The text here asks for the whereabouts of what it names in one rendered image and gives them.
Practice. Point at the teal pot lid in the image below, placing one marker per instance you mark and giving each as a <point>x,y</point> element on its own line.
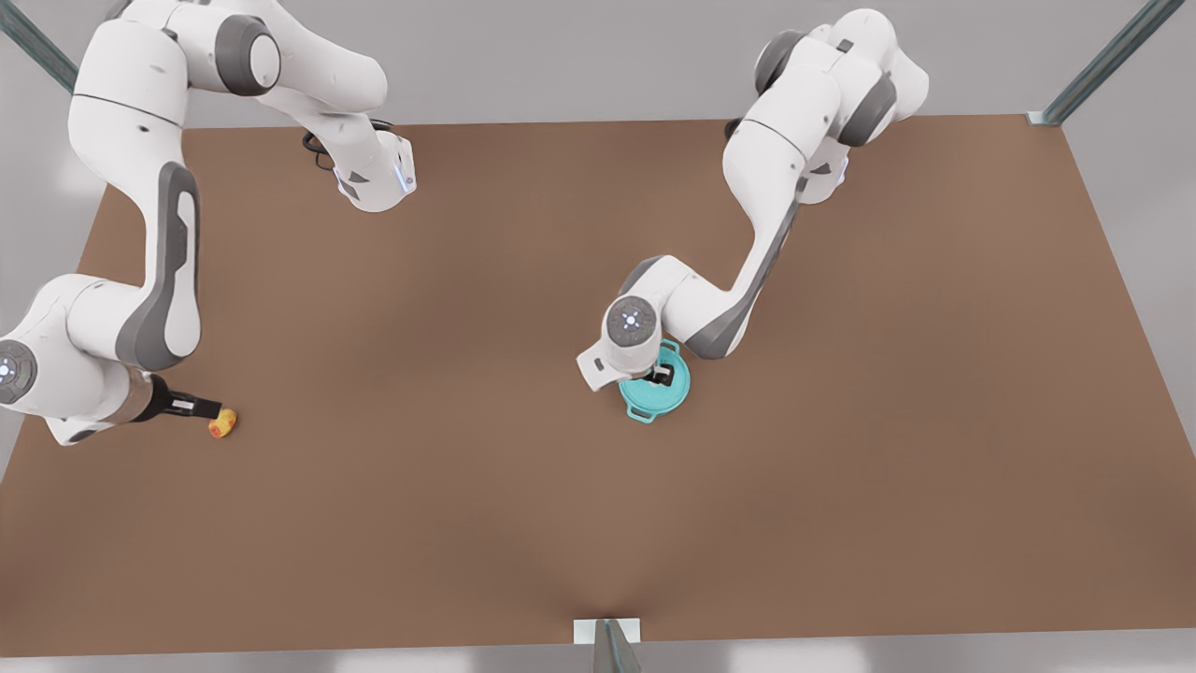
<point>675,383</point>

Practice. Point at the yellow red potato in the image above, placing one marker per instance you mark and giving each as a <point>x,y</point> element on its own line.
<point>222,423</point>

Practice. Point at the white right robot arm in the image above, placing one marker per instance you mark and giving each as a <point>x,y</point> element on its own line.
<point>140,168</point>

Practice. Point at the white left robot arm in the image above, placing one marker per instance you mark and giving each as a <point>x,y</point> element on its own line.
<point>775,178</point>

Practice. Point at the teal pot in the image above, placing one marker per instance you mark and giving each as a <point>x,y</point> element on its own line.
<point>654,397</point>

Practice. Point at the silver frame post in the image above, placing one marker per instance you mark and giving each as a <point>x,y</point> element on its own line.
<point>39,45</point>
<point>612,645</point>
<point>1103,61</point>

